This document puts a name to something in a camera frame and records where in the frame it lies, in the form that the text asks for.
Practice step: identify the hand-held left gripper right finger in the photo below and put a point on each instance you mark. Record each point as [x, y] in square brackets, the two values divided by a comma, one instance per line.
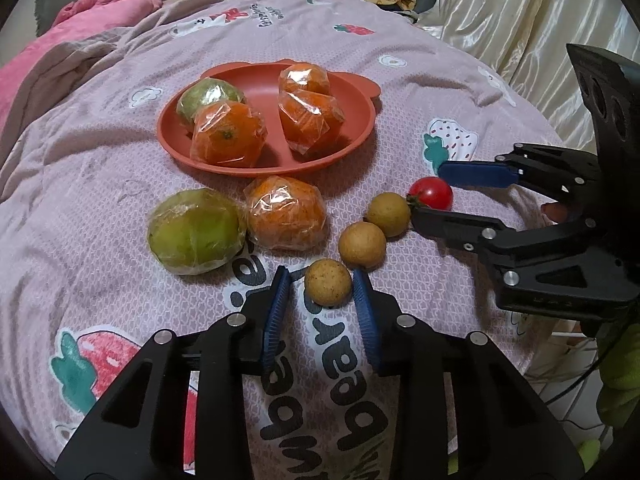
[370, 325]

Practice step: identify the person's right hand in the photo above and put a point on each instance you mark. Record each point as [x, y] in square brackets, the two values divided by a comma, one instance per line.
[554, 212]

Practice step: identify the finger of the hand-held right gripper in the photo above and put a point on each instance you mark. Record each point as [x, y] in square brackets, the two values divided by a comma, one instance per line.
[475, 173]
[450, 225]

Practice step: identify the cream satin curtain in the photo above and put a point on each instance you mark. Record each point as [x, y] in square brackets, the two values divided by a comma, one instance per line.
[525, 10]

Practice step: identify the red tomato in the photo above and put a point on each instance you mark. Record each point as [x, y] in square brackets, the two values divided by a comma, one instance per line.
[431, 193]

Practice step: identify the green clothing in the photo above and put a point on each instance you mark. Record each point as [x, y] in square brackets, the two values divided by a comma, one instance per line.
[622, 360]

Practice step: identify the orange plastic plate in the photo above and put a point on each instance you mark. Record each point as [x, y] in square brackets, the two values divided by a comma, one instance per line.
[352, 107]

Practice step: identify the pink quilt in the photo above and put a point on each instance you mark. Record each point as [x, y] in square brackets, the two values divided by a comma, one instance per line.
[100, 5]

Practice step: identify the plastic-wrapped green citrus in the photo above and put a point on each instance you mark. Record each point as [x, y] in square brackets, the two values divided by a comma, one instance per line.
[195, 230]
[200, 100]

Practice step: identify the brown longan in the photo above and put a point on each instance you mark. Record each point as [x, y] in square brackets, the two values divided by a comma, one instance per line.
[361, 244]
[386, 215]
[327, 281]

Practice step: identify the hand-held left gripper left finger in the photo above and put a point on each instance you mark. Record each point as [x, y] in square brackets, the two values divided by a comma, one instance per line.
[275, 325]

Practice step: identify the plastic-wrapped orange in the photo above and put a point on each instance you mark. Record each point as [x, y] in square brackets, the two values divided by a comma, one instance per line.
[310, 122]
[227, 132]
[285, 220]
[302, 76]

